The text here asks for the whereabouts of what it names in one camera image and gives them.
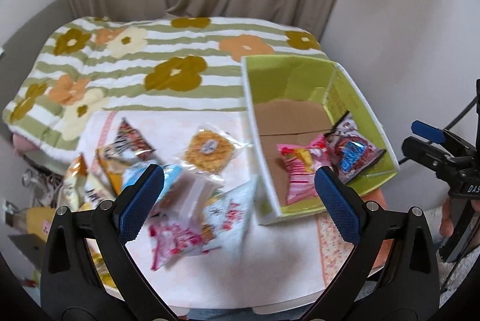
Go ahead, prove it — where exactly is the red blue snack packet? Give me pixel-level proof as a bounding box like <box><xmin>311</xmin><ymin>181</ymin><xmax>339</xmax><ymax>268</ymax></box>
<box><xmin>325</xmin><ymin>111</ymin><xmax>386</xmax><ymax>184</ymax></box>

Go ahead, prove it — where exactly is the yellow white chip bag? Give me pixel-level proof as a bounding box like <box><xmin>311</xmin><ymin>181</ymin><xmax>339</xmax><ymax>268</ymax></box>
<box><xmin>57</xmin><ymin>155</ymin><xmax>116</xmax><ymax>211</ymax></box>

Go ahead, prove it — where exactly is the pink white candy bag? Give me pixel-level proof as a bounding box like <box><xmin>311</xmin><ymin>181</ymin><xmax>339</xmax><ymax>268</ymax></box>
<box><xmin>148</xmin><ymin>223</ymin><xmax>216</xmax><ymax>271</ymax></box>

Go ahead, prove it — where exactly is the white translucent snack packet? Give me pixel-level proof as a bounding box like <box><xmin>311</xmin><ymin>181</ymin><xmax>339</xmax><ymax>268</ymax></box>
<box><xmin>150</xmin><ymin>171</ymin><xmax>223</xmax><ymax>232</ymax></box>

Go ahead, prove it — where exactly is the light blue snack bag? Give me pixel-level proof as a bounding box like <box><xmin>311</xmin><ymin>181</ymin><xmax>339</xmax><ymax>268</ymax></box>
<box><xmin>122</xmin><ymin>160</ymin><xmax>182</xmax><ymax>203</ymax></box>

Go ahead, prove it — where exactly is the red silver chip bag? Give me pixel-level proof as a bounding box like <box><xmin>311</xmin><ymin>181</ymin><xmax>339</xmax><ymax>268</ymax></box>
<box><xmin>96</xmin><ymin>118</ymin><xmax>155</xmax><ymax>173</ymax></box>

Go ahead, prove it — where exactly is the pink striped snack bag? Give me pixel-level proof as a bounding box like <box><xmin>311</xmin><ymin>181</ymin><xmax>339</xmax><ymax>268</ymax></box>
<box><xmin>277</xmin><ymin>134</ymin><xmax>333</xmax><ymax>206</ymax></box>

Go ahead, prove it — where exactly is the white red lettered bag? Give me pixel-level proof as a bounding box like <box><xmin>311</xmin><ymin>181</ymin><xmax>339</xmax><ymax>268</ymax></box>
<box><xmin>202</xmin><ymin>175</ymin><xmax>259</xmax><ymax>259</ymax></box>

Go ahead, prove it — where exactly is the waffle cookie clear packet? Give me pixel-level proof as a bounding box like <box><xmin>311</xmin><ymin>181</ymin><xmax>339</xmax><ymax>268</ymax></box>
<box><xmin>179</xmin><ymin>125</ymin><xmax>247</xmax><ymax>175</ymax></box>

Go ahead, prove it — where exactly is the person's right hand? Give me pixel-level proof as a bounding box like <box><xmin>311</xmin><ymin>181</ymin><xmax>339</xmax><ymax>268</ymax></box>
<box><xmin>438</xmin><ymin>197</ymin><xmax>480</xmax><ymax>238</ymax></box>

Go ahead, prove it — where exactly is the floor clutter pile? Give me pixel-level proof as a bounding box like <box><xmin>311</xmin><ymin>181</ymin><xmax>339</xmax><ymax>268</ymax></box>
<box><xmin>3</xmin><ymin>168</ymin><xmax>62</xmax><ymax>271</ymax></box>

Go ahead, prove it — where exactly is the green cardboard box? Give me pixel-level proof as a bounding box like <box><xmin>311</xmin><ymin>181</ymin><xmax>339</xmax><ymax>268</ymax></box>
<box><xmin>241</xmin><ymin>55</ymin><xmax>400</xmax><ymax>225</ymax></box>

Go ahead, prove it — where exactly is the floral striped blanket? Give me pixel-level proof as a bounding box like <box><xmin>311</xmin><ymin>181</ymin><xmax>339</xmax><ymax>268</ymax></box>
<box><xmin>1</xmin><ymin>16</ymin><xmax>325</xmax><ymax>163</ymax></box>

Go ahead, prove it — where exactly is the black cable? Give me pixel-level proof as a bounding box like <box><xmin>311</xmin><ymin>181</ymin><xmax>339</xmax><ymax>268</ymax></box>
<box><xmin>398</xmin><ymin>95</ymin><xmax>480</xmax><ymax>165</ymax></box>

